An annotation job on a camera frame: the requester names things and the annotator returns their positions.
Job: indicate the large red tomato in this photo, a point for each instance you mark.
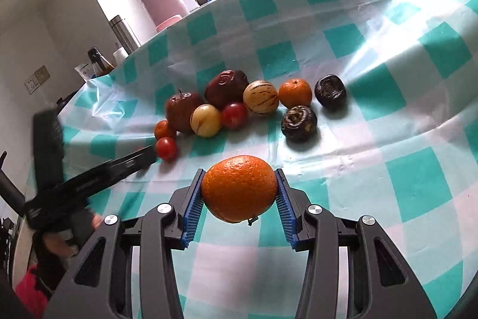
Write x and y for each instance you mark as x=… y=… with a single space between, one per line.
x=235 y=116

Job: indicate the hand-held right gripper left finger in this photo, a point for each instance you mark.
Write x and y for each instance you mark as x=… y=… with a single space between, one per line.
x=192 y=218

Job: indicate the dark red apple with stem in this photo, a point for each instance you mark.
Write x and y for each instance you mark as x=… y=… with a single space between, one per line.
x=179 y=109

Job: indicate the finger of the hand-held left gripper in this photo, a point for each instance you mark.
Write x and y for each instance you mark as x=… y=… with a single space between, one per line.
x=104 y=175
x=48 y=151

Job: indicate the large dark red apple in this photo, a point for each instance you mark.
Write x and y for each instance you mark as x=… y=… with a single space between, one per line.
x=224 y=87

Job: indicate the small mandarin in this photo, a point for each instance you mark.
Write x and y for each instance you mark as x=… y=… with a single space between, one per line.
x=295 y=93

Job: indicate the black metal frame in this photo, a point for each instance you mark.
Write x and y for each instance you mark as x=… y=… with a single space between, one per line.
x=9 y=188

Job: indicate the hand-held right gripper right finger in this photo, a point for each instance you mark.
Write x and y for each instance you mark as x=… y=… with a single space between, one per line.
x=285 y=218

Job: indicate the small yellow pepino melon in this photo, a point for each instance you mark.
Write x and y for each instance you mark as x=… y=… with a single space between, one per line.
x=204 y=121

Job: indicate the teal checkered tablecloth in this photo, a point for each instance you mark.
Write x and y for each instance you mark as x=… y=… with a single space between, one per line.
x=336 y=192

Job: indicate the large orange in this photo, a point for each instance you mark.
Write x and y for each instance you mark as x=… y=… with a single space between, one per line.
x=239 y=188

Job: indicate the dark glass bottle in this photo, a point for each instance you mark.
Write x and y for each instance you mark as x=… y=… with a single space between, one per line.
x=98 y=63

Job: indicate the wall socket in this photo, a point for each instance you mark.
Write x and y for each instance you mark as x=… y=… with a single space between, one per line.
x=36 y=80

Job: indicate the stainless steel flask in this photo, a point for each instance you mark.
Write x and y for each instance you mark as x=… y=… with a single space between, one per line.
x=125 y=33

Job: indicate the dark wrinkled passion fruit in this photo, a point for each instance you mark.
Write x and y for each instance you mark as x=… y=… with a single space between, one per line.
x=329 y=91
x=298 y=122

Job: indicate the striped pepino melon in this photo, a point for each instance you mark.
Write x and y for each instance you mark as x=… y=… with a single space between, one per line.
x=260 y=97

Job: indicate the person's left hand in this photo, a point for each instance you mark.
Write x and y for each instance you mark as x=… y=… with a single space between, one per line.
x=56 y=244

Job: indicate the small orange-red tomato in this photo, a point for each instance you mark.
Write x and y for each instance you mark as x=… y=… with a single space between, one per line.
x=163 y=130

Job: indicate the white packet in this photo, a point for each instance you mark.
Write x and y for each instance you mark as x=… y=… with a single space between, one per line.
x=84 y=72

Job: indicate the person's left forearm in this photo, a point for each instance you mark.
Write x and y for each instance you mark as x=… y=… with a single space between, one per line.
x=31 y=291

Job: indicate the small red tomato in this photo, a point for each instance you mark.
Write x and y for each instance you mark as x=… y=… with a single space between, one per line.
x=166 y=148

